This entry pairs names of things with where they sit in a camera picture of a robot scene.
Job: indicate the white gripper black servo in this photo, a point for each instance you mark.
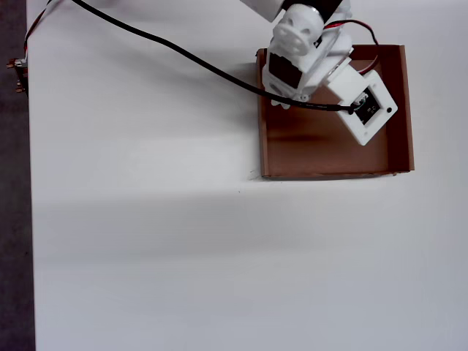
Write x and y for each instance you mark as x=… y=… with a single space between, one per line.
x=281 y=103

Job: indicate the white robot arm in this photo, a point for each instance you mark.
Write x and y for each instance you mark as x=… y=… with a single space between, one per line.
x=263 y=5

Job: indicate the brown cardboard box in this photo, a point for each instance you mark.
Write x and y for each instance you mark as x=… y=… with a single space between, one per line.
x=329 y=153

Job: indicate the red white power lead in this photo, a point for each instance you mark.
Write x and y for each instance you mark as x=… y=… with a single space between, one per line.
x=34 y=25

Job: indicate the table edge clamp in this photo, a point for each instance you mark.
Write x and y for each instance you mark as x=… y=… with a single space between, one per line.
x=20 y=78

